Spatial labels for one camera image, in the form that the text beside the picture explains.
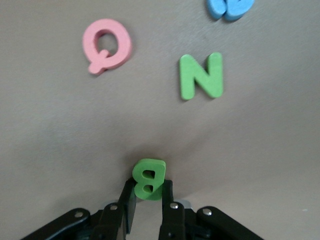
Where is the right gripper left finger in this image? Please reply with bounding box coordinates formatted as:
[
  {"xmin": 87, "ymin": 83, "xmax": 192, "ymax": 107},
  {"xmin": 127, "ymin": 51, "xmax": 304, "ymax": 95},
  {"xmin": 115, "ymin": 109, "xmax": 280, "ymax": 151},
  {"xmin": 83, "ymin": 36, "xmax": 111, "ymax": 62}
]
[{"xmin": 19, "ymin": 178, "xmax": 138, "ymax": 240}]

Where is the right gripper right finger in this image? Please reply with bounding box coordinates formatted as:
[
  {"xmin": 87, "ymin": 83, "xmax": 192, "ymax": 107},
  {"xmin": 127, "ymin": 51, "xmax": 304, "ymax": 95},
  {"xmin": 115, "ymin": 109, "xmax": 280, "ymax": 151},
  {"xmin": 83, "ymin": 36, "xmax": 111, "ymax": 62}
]
[{"xmin": 157, "ymin": 179, "xmax": 266, "ymax": 240}]

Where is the green letter B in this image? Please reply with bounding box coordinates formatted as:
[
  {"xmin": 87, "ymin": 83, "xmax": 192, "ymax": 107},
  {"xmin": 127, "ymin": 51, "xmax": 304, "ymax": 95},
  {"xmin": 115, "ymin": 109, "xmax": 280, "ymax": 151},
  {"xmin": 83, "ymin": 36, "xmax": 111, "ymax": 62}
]
[{"xmin": 131, "ymin": 158, "xmax": 167, "ymax": 201}]

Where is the green letter N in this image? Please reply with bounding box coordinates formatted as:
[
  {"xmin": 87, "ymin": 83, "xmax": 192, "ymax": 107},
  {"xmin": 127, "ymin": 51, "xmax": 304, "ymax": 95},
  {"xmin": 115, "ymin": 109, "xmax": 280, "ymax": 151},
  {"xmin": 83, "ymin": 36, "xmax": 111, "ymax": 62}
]
[{"xmin": 178, "ymin": 51, "xmax": 224, "ymax": 101}]

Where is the pink letter Q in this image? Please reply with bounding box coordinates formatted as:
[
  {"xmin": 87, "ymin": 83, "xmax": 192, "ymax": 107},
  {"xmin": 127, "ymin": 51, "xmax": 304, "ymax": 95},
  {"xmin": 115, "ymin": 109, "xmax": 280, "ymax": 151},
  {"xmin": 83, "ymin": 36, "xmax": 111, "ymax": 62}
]
[{"xmin": 81, "ymin": 18, "xmax": 133, "ymax": 75}]

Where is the blue letter G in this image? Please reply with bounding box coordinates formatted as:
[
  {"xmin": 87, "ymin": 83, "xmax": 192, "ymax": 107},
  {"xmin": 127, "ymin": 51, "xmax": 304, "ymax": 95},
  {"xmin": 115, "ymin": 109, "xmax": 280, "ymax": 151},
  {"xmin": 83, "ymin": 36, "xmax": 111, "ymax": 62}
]
[{"xmin": 206, "ymin": 0, "xmax": 255, "ymax": 22}]

